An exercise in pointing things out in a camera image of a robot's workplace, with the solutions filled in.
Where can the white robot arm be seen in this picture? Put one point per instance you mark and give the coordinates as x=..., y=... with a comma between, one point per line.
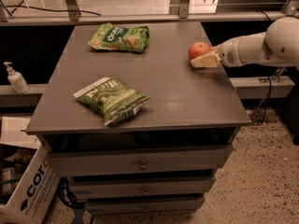
x=278, y=46

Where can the grey drawer cabinet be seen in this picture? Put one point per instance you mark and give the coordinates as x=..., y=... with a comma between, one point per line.
x=166, y=156

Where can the metal railing frame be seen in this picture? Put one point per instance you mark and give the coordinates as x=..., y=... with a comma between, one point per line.
x=34, y=12

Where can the white pump bottle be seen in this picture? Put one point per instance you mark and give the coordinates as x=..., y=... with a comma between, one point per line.
x=16, y=79

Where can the white cardboard box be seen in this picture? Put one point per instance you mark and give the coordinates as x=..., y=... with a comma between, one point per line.
x=28, y=182

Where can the light green rice chip bag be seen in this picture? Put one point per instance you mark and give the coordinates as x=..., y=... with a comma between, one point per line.
x=113, y=37

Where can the red apple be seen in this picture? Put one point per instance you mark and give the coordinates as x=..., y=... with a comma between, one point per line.
x=197, y=49

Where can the dark green chip bag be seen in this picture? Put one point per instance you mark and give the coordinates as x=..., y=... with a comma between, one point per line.
x=111, y=98

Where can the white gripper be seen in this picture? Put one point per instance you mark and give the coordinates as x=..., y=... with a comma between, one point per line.
x=227, y=54

